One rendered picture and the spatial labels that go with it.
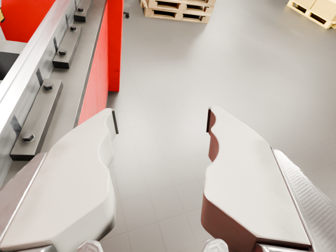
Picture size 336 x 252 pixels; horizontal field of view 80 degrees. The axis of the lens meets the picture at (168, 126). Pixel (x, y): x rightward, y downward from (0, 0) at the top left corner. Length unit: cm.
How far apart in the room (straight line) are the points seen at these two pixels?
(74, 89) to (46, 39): 20
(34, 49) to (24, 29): 113
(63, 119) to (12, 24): 135
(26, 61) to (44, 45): 10
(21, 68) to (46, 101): 12
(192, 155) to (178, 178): 26
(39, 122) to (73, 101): 14
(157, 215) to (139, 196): 17
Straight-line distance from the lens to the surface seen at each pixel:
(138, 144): 170
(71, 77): 85
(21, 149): 62
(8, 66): 105
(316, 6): 707
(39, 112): 69
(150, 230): 144
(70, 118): 70
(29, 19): 190
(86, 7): 132
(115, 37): 179
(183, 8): 387
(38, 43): 87
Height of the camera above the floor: 139
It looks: 48 degrees down
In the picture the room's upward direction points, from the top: 18 degrees clockwise
